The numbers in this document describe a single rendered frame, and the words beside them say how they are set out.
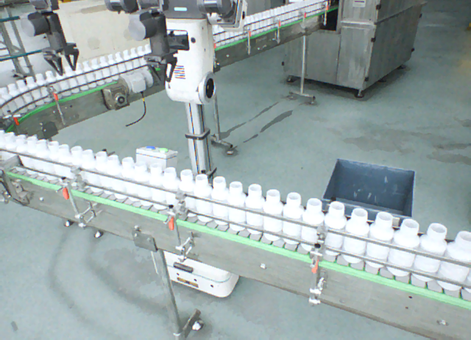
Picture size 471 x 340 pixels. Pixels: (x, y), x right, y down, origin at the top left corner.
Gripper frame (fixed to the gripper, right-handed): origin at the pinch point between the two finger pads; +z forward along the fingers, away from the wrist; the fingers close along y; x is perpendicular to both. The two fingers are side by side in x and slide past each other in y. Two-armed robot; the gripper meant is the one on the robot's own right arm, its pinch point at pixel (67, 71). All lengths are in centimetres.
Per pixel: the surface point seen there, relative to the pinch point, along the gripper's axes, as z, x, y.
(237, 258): 50, 76, 20
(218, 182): 26, 67, 14
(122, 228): 53, 27, 20
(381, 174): 49, 114, -44
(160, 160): 30.0, 37.3, 2.4
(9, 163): 33.0, -23.3, 21.3
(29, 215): 140, -137, -35
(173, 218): 33, 57, 26
